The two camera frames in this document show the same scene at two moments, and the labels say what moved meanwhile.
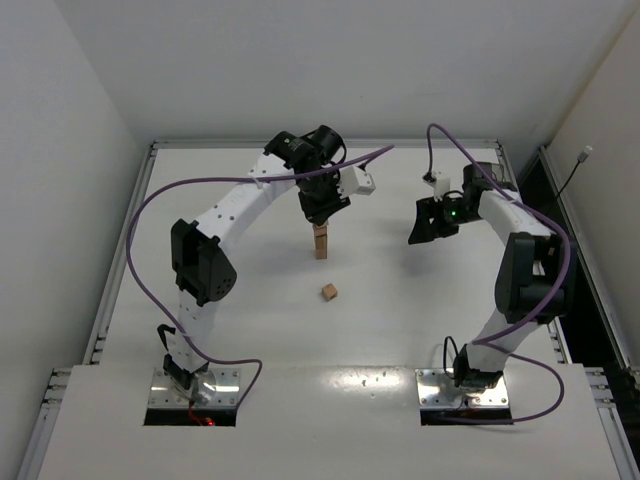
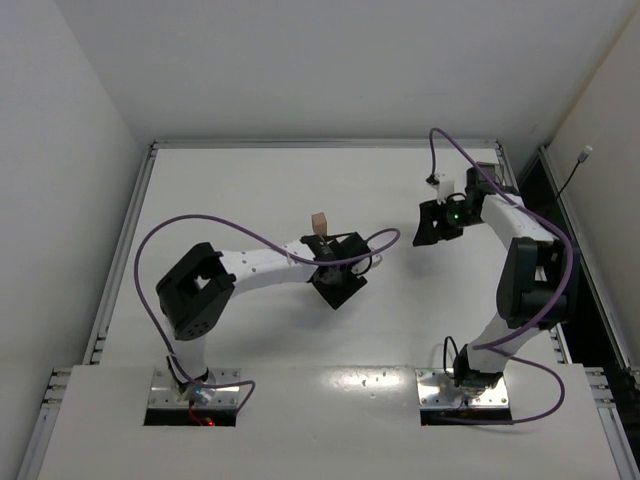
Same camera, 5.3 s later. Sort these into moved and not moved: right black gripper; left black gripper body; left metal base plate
Moved: left black gripper body
Not moved: left metal base plate; right black gripper
